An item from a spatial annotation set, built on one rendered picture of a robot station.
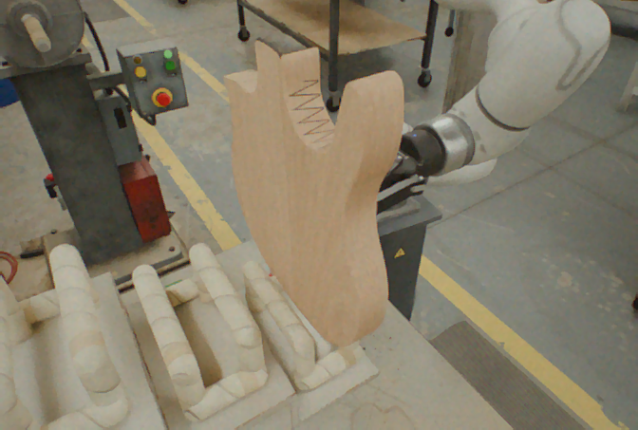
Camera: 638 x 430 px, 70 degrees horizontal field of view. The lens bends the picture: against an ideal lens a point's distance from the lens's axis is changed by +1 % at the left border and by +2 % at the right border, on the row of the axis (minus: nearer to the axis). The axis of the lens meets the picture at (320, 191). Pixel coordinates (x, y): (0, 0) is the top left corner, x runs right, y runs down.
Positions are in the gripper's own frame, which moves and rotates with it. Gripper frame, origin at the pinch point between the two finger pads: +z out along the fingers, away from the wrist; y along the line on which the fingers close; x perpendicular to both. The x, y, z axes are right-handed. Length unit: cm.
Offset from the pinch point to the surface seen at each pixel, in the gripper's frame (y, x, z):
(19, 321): 7.4, -8.5, 37.9
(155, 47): 98, -11, -5
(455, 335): 24, -123, -80
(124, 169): 119, -61, 13
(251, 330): -8.8, -9.1, 14.5
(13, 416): -9.4, -3.4, 37.9
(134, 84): 95, -19, 4
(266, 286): 2.9, -17.0, 7.2
